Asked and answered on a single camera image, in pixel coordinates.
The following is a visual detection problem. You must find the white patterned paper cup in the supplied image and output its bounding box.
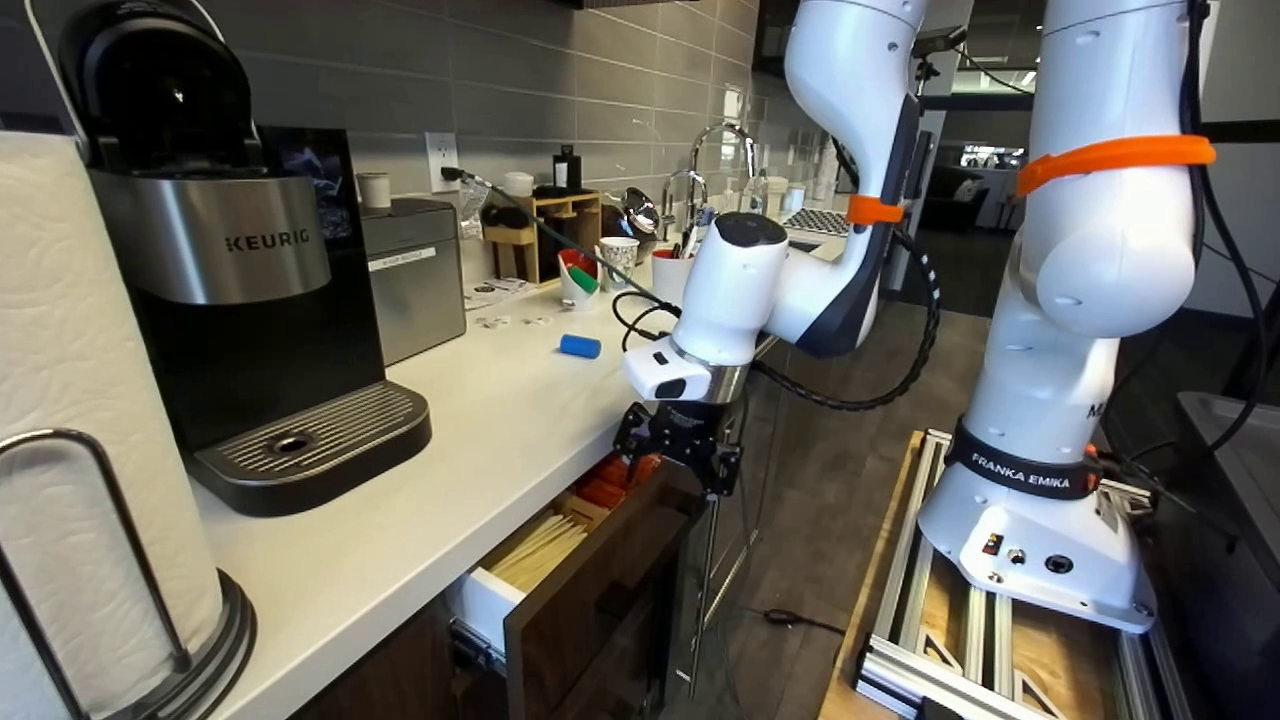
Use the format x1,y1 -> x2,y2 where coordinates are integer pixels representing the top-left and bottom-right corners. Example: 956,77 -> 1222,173
595,237 -> 639,286

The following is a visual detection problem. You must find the white wall outlet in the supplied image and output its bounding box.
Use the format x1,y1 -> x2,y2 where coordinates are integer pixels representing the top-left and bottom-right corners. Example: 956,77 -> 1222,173
424,131 -> 457,193

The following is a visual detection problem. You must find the blue green power cable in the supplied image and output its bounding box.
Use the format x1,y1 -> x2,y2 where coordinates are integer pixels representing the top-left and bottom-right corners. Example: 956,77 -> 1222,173
438,163 -> 683,322

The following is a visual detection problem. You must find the white paper towel roll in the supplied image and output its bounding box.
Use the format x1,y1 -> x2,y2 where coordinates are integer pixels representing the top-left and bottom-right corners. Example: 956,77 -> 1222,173
0,131 -> 231,720

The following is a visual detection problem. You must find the small white red cup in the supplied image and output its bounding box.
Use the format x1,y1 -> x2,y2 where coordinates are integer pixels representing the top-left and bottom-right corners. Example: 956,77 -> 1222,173
557,253 -> 595,308

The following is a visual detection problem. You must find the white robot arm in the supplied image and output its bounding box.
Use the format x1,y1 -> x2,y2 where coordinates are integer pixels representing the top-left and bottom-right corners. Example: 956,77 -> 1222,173
630,0 -> 1217,632

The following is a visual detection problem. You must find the black Keurig coffee maker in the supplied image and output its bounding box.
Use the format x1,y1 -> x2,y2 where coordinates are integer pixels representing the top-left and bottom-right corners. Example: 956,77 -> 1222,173
62,0 -> 431,514

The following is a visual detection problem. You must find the dark wooden top drawer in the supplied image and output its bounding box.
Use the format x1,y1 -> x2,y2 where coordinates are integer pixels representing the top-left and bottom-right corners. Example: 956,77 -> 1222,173
444,463 -> 704,720

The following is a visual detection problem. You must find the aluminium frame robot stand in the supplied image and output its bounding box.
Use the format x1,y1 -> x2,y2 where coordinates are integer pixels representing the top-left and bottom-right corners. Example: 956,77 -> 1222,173
818,429 -> 1192,720

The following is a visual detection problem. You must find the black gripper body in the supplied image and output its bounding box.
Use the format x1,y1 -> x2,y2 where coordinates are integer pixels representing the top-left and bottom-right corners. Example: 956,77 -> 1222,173
613,400 -> 746,495

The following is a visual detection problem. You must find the white mug red inside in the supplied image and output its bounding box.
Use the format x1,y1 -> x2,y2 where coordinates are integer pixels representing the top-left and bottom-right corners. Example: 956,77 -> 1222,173
647,249 -> 693,302

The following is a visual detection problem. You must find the small blue block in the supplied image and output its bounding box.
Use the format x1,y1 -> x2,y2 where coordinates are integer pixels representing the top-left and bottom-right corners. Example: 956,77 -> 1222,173
557,335 -> 601,358

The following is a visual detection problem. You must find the stainless steel canister box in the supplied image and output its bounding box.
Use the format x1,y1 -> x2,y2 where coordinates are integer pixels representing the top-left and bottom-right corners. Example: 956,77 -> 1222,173
361,200 -> 463,365

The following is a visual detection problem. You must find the wooden pod organizer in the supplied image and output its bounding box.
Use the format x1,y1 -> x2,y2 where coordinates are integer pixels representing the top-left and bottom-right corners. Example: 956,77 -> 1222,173
479,193 -> 606,282

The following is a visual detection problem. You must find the black paper towel holder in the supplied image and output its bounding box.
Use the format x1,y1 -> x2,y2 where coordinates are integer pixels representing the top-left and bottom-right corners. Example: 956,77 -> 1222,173
0,429 -> 258,720

